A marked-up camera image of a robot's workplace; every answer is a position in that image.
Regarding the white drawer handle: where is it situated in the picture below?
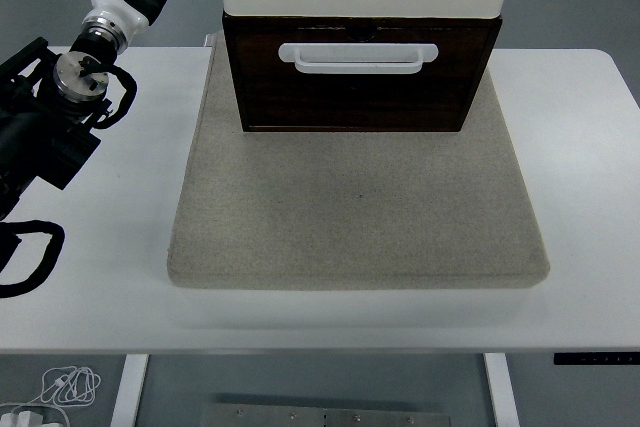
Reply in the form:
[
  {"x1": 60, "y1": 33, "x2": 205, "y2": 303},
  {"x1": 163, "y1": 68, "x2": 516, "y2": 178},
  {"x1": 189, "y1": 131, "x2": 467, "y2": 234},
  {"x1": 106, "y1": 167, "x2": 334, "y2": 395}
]
[{"x1": 277, "y1": 42, "x2": 440, "y2": 76}]

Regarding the dark wooden drawer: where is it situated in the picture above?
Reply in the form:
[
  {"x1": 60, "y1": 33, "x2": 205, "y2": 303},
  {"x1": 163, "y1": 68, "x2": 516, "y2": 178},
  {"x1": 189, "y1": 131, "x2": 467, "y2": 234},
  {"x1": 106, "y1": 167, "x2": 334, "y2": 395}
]
[{"x1": 228, "y1": 24, "x2": 495, "y2": 130}]

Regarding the dark wooden drawer case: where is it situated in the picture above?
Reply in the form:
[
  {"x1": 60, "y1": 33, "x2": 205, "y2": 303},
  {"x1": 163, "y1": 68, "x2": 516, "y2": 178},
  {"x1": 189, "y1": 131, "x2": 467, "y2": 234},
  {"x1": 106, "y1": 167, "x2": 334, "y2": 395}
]
[{"x1": 221, "y1": 11, "x2": 504, "y2": 134}]

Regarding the grey fabric mat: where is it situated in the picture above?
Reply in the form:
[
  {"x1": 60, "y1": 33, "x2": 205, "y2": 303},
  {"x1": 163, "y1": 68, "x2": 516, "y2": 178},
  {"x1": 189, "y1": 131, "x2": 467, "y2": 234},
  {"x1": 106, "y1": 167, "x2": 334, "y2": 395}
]
[{"x1": 165, "y1": 30, "x2": 552, "y2": 293}]

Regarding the white table leg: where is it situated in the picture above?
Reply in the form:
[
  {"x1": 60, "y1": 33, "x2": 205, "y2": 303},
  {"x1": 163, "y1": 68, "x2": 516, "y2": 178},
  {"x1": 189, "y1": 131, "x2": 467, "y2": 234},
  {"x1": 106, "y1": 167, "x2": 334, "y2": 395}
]
[
  {"x1": 481, "y1": 352, "x2": 522, "y2": 427},
  {"x1": 108, "y1": 353, "x2": 151, "y2": 427}
]

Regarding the black table control panel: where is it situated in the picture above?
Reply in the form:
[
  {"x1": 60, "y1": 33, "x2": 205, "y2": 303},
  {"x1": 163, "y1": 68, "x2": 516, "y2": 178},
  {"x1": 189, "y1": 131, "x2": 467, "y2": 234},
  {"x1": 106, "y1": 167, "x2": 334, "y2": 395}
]
[{"x1": 552, "y1": 352, "x2": 640, "y2": 367}]

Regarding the coiled white cable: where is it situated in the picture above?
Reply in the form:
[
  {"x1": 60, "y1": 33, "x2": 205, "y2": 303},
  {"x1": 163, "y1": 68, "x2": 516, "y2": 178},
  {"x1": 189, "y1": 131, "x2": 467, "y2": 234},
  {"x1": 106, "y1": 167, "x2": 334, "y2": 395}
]
[{"x1": 38, "y1": 365, "x2": 103, "y2": 407}]

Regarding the white charger with cable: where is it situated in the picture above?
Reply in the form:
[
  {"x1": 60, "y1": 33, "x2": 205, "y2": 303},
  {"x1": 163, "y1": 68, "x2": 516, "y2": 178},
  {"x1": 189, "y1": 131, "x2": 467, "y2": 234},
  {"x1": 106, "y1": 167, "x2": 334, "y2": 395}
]
[{"x1": 0, "y1": 399, "x2": 72, "y2": 427}]

